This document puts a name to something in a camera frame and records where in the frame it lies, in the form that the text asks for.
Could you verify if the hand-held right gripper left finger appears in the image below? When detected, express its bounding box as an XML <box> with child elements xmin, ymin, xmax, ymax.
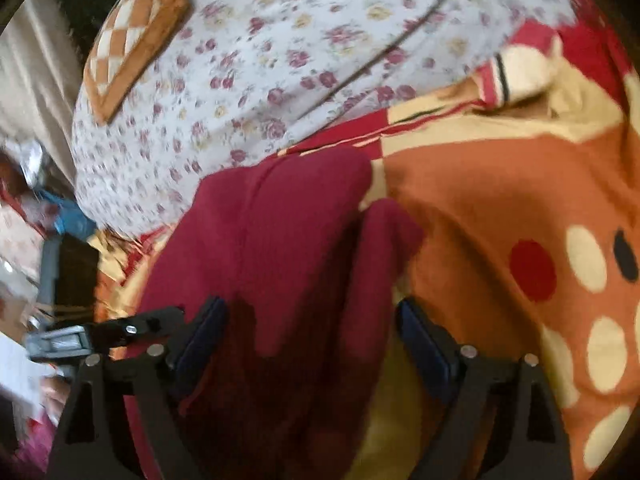
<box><xmin>47</xmin><ymin>296</ymin><xmax>228</xmax><ymax>480</ymax></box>

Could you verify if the blue object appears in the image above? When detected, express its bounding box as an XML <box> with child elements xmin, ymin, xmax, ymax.
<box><xmin>42</xmin><ymin>195</ymin><xmax>96</xmax><ymax>236</ymax></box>

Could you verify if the beige curtain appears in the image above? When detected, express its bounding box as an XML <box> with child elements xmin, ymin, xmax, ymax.
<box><xmin>0</xmin><ymin>0</ymin><xmax>86</xmax><ymax>186</ymax></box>

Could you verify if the orange red printed blanket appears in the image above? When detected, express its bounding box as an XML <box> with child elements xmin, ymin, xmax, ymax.
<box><xmin>95</xmin><ymin>0</ymin><xmax>640</xmax><ymax>480</ymax></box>

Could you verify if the orange checkered cushion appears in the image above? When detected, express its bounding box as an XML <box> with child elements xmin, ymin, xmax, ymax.
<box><xmin>82</xmin><ymin>0</ymin><xmax>193</xmax><ymax>125</ymax></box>

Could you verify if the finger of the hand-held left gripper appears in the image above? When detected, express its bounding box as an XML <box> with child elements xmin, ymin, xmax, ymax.
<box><xmin>94</xmin><ymin>306</ymin><xmax>187</xmax><ymax>354</ymax></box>

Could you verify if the maroon knit garment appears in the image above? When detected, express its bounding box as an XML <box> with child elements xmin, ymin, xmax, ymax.
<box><xmin>125</xmin><ymin>150</ymin><xmax>426</xmax><ymax>480</ymax></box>

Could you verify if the white sheet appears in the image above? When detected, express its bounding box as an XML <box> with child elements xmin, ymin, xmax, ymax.
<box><xmin>0</xmin><ymin>332</ymin><xmax>56</xmax><ymax>411</ymax></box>

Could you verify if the white floral quilt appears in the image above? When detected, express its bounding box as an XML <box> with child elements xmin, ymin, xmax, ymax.
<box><xmin>72</xmin><ymin>0</ymin><xmax>576</xmax><ymax>238</ymax></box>

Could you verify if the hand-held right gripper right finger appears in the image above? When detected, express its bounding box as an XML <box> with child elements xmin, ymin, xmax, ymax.
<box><xmin>395</xmin><ymin>297</ymin><xmax>573</xmax><ymax>480</ymax></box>

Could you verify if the dark furniture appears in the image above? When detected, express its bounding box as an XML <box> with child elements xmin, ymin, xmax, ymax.
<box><xmin>40</xmin><ymin>234</ymin><xmax>100</xmax><ymax>311</ymax></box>

